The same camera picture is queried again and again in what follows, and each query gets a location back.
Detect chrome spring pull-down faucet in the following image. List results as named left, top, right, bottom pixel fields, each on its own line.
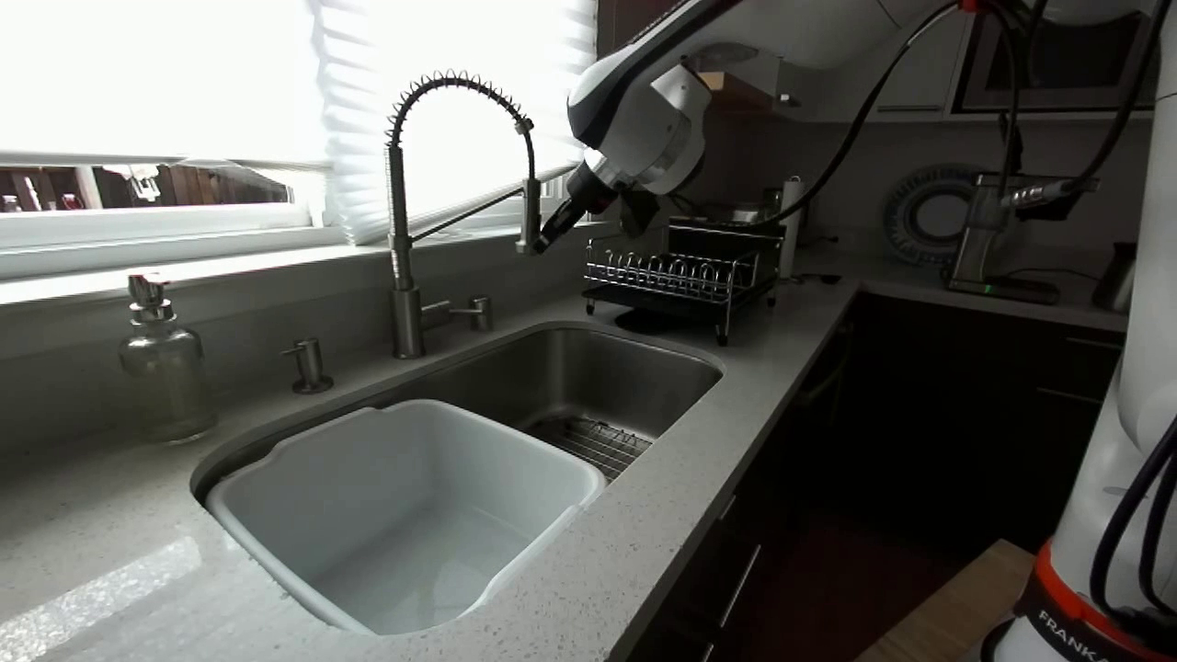
left=381, top=71, right=553, bottom=364

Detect round white ribbed plate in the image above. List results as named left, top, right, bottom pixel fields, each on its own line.
left=881, top=167, right=974, bottom=262

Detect glass soap dispenser bottle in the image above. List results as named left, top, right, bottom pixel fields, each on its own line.
left=119, top=273, right=212, bottom=445

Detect black wire dish rack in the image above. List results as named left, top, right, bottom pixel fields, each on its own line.
left=576, top=212, right=783, bottom=347

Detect metal sink bottom grid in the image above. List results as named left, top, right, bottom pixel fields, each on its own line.
left=527, top=407, right=657, bottom=483

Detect white bottle behind rack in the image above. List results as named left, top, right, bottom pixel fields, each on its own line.
left=771, top=174, right=814, bottom=283

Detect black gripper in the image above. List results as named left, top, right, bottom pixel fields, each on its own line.
left=534, top=159, right=672, bottom=251

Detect white window blind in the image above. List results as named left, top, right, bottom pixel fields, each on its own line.
left=309, top=0, right=602, bottom=248

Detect dark lower kitchen cabinets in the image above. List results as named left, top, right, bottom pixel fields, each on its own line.
left=608, top=289, right=1133, bottom=662

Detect small chrome sink button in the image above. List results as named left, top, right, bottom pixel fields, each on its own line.
left=287, top=333, right=333, bottom=397

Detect dark metal pot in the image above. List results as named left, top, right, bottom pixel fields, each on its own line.
left=1093, top=240, right=1141, bottom=314

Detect stainless steel undermount sink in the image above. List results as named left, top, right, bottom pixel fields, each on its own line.
left=187, top=314, right=725, bottom=641

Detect built-in microwave oven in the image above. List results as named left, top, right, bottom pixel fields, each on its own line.
left=954, top=7, right=1163, bottom=116

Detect white plastic wash basin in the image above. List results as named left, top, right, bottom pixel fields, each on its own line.
left=203, top=397, right=610, bottom=641

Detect grey countertop appliance stand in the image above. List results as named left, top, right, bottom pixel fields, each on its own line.
left=945, top=168, right=1095, bottom=306

